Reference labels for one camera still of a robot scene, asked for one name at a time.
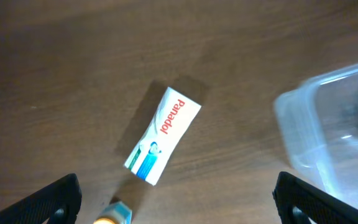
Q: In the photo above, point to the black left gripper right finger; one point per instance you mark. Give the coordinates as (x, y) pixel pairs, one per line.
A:
(299, 202)

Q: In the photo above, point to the white Panadol medicine box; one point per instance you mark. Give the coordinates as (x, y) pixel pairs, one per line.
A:
(173, 116)

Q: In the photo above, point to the clear plastic container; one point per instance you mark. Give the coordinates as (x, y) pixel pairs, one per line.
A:
(319, 126)

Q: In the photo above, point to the gold lid balm jar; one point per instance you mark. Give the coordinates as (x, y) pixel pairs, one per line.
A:
(115, 213)

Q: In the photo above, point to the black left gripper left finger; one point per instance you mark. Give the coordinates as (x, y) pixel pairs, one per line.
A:
(58, 203)

